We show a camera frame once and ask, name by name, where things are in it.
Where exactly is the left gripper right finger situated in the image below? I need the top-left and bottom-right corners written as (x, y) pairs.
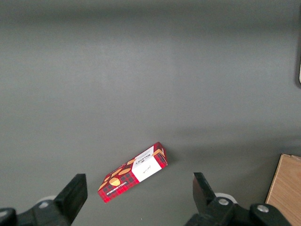
top-left (185, 172), bottom-right (251, 226)

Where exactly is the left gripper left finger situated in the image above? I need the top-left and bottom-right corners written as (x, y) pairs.
top-left (16, 173), bottom-right (88, 226)

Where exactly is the wooden drawer cabinet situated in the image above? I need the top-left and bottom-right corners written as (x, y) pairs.
top-left (265, 153), bottom-right (301, 226)

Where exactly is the red tartan cookie box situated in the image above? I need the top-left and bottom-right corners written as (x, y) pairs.
top-left (97, 141), bottom-right (168, 204)

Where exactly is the beige plastic tray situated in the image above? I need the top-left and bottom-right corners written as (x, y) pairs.
top-left (296, 57), bottom-right (301, 85)

